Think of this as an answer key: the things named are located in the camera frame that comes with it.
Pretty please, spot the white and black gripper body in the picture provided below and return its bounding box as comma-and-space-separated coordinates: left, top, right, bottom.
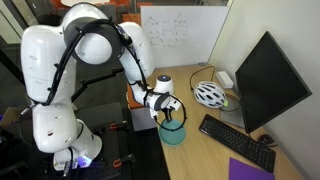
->
165, 96, 183, 115

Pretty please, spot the white bicycle helmet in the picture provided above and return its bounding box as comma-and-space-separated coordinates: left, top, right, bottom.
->
193, 81, 227, 109

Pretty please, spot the white power strip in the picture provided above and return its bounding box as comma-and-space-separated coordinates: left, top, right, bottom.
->
214, 70, 235, 90

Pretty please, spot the silver monitor stand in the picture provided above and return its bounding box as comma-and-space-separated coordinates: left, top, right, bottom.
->
219, 99, 246, 129

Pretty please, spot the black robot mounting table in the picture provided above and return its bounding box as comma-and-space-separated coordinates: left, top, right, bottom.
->
19, 101, 172, 180

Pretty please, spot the black computer keyboard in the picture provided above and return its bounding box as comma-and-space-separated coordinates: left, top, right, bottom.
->
198, 113, 277, 174

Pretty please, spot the whiteboard with drawings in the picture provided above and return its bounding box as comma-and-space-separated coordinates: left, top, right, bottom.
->
140, 5, 231, 69

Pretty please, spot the purple mat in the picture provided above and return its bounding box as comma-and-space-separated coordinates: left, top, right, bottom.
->
228, 157, 276, 180

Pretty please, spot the black computer monitor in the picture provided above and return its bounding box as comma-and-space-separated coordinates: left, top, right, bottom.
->
235, 30, 313, 135

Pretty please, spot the black computer mouse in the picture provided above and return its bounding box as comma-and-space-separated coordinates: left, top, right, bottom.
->
257, 133, 275, 147

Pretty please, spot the cardboard box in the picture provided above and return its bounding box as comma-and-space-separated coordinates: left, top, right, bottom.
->
0, 106, 23, 127

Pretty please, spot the black power strip cable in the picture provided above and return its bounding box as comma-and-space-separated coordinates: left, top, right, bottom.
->
189, 65, 216, 92

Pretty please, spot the orange handled clamp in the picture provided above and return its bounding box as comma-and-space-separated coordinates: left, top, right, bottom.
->
109, 121, 130, 131
112, 153, 136, 169

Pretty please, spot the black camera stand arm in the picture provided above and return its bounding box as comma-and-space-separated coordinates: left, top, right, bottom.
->
70, 67, 125, 103

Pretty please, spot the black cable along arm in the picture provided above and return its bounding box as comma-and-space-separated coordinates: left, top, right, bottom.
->
18, 18, 188, 133

